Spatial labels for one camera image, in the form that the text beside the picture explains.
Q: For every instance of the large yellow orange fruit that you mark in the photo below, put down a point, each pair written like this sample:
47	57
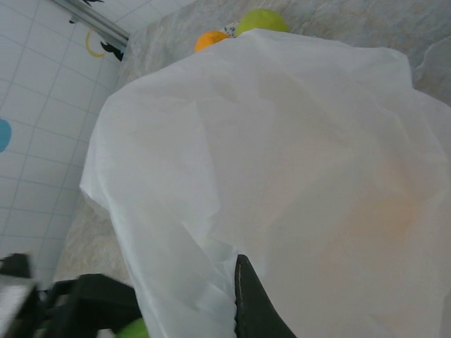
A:
209	40

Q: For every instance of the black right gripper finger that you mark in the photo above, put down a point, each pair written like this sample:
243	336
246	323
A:
253	310

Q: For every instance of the light green apple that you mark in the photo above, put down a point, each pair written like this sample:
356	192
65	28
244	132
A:
262	21

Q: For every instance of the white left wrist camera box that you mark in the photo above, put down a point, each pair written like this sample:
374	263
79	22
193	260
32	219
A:
15	295

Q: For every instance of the white plastic bag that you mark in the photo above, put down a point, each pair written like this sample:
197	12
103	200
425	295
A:
264	141

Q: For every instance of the dark green apple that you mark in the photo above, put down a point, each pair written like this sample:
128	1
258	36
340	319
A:
135	329

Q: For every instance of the aluminium corner post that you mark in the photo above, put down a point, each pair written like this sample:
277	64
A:
102	23

